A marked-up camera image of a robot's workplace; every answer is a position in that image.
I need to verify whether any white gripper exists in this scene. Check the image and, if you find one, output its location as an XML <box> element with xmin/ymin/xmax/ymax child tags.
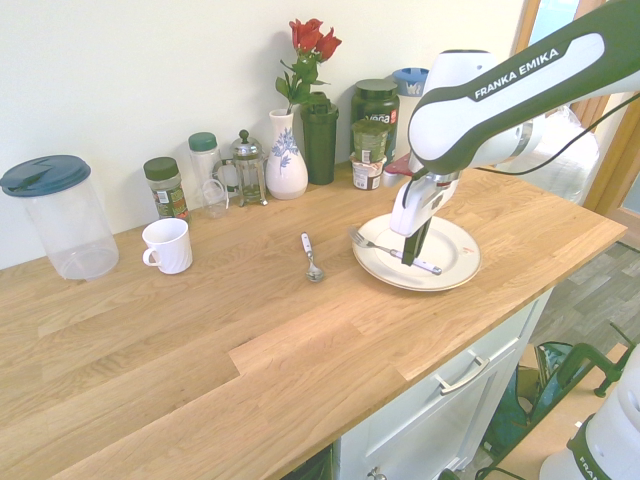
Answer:
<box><xmin>388</xmin><ymin>172</ymin><xmax>461</xmax><ymax>268</ymax></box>

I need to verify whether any metal fork white handle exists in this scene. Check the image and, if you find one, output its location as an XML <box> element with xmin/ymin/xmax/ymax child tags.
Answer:
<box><xmin>347</xmin><ymin>225</ymin><xmax>444</xmax><ymax>277</ymax></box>

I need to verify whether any white plate gold rim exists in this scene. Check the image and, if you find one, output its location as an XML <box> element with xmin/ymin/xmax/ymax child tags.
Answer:
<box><xmin>351</xmin><ymin>214</ymin><xmax>483</xmax><ymax>293</ymax></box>

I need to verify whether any red white kitchen tool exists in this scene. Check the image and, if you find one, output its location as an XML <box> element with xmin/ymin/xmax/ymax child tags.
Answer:
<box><xmin>383</xmin><ymin>153</ymin><xmax>416</xmax><ymax>189</ymax></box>

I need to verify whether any brown white food cup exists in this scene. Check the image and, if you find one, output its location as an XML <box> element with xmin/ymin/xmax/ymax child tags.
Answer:
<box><xmin>349</xmin><ymin>152</ymin><xmax>389</xmax><ymax>192</ymax></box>

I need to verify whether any small green lidded tub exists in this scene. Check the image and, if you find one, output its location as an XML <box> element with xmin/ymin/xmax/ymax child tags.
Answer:
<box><xmin>351</xmin><ymin>118</ymin><xmax>391</xmax><ymax>162</ymax></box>

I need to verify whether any dark green shaker bottle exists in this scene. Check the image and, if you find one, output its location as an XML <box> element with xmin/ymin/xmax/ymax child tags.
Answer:
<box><xmin>300</xmin><ymin>91</ymin><xmax>340</xmax><ymax>186</ymax></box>

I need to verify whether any large dark green tub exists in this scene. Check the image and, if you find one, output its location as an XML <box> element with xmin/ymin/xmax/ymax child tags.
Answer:
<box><xmin>350</xmin><ymin>78</ymin><xmax>401</xmax><ymax>164</ymax></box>

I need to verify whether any white vase blue print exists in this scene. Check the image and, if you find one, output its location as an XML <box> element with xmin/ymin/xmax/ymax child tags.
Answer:
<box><xmin>265</xmin><ymin>109</ymin><xmax>309</xmax><ymax>201</ymax></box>

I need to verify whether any clear pitcher blue lid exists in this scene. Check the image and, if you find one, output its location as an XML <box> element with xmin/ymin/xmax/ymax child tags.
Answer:
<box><xmin>391</xmin><ymin>67</ymin><xmax>430</xmax><ymax>156</ymax></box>

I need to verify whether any white plastic bag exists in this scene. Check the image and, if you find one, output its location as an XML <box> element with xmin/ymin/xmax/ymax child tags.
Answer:
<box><xmin>499</xmin><ymin>104</ymin><xmax>601</xmax><ymax>206</ymax></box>

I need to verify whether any glass french press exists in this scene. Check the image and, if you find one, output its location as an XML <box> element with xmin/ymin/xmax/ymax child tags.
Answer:
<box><xmin>213</xmin><ymin>129</ymin><xmax>270</xmax><ymax>208</ymax></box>

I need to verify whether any white kitchen cabinet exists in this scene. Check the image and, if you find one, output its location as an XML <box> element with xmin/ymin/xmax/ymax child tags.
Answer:
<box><xmin>339</xmin><ymin>289</ymin><xmax>556</xmax><ymax>480</ymax></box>

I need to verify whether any green screw clamp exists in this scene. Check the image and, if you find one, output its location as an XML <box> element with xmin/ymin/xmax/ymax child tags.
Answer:
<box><xmin>529</xmin><ymin>322</ymin><xmax>640</xmax><ymax>426</ymax></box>

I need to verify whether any green shopping bag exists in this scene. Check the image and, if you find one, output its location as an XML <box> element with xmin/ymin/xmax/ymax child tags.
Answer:
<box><xmin>479</xmin><ymin>341</ymin><xmax>576</xmax><ymax>451</ymax></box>

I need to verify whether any clear bottle green lid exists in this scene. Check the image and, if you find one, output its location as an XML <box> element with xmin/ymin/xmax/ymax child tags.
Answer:
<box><xmin>188</xmin><ymin>131</ymin><xmax>229</xmax><ymax>220</ymax></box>

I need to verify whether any red roses bunch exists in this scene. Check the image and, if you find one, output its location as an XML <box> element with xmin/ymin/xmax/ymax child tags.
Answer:
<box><xmin>275</xmin><ymin>18</ymin><xmax>343</xmax><ymax>115</ymax></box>

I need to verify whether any white ribbed mug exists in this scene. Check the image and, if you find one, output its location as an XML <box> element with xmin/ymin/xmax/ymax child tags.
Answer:
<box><xmin>141</xmin><ymin>217</ymin><xmax>194</xmax><ymax>276</ymax></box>

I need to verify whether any coffee jar dark lid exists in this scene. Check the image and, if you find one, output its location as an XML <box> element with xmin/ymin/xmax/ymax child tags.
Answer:
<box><xmin>143</xmin><ymin>156</ymin><xmax>192</xmax><ymax>225</ymax></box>

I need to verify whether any clear container blue lid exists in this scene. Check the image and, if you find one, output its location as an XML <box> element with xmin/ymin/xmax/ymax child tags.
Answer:
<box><xmin>0</xmin><ymin>154</ymin><xmax>120</xmax><ymax>281</ymax></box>

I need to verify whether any metal spoon white handle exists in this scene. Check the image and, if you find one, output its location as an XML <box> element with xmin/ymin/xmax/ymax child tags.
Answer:
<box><xmin>300</xmin><ymin>231</ymin><xmax>325</xmax><ymax>284</ymax></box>

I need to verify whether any metal drawer handle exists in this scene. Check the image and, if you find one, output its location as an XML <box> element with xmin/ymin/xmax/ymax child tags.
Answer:
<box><xmin>433</xmin><ymin>348</ymin><xmax>490</xmax><ymax>396</ymax></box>

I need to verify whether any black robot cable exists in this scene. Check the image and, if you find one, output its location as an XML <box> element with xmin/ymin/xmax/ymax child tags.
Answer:
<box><xmin>469</xmin><ymin>92</ymin><xmax>640</xmax><ymax>176</ymax></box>

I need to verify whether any wooden door frame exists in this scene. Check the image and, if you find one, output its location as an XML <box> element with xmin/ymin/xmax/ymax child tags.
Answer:
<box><xmin>582</xmin><ymin>89</ymin><xmax>640</xmax><ymax>216</ymax></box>

